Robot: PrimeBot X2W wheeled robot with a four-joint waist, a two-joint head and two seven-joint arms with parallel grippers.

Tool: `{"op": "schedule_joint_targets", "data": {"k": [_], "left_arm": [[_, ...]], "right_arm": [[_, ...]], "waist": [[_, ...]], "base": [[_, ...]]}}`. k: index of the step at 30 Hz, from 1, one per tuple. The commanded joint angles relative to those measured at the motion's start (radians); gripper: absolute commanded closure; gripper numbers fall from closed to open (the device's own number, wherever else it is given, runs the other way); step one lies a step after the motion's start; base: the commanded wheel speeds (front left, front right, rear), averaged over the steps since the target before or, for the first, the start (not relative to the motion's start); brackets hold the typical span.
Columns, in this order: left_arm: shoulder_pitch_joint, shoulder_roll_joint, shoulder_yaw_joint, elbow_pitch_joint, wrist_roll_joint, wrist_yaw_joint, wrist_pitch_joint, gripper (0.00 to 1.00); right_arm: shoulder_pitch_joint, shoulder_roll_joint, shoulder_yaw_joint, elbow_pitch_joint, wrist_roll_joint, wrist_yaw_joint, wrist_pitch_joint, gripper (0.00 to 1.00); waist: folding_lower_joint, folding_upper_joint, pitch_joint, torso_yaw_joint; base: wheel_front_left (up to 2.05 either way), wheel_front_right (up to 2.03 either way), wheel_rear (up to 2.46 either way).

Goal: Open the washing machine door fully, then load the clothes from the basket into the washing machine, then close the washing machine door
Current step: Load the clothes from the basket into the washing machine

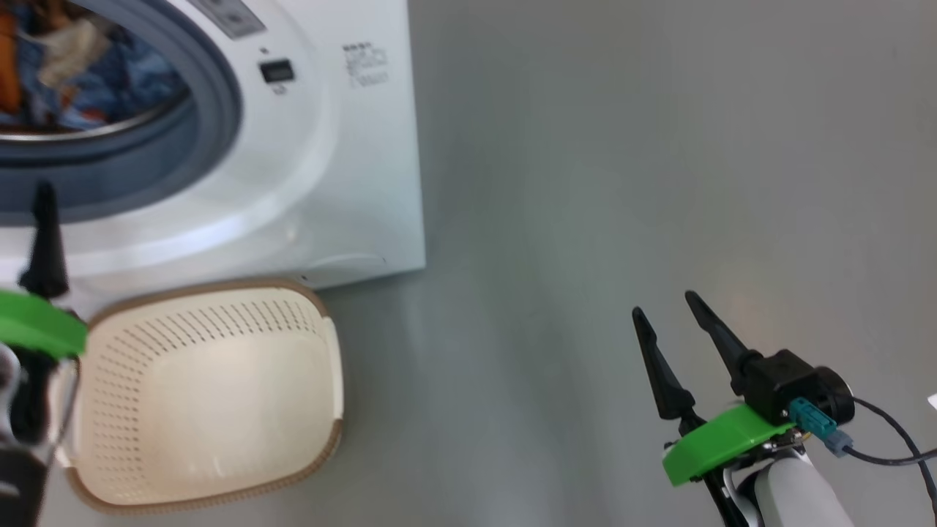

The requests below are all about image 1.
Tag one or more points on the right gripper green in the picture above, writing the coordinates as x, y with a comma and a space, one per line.
717, 443

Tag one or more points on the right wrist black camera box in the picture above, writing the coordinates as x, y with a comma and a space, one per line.
776, 380

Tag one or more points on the orange garment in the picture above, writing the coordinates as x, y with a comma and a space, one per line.
7, 73

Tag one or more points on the black door latch socket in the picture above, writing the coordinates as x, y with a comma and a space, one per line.
277, 71

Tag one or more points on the grey rubber door gasket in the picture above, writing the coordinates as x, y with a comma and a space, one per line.
110, 176

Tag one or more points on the cream white cloth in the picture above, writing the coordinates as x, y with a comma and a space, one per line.
69, 55

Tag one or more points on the white front-load washing machine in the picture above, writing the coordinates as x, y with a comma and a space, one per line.
351, 183

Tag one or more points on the cream perforated laundry basket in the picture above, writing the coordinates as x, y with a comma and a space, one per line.
205, 395

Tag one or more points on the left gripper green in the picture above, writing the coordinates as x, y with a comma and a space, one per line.
36, 326

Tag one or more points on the grey warning sticker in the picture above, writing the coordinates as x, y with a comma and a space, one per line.
227, 16

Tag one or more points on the small black text sticker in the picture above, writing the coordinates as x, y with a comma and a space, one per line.
366, 66

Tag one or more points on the blue cartoon print garment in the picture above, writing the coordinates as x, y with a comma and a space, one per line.
132, 80

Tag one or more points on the steel washer drum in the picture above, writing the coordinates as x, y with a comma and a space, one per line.
88, 133

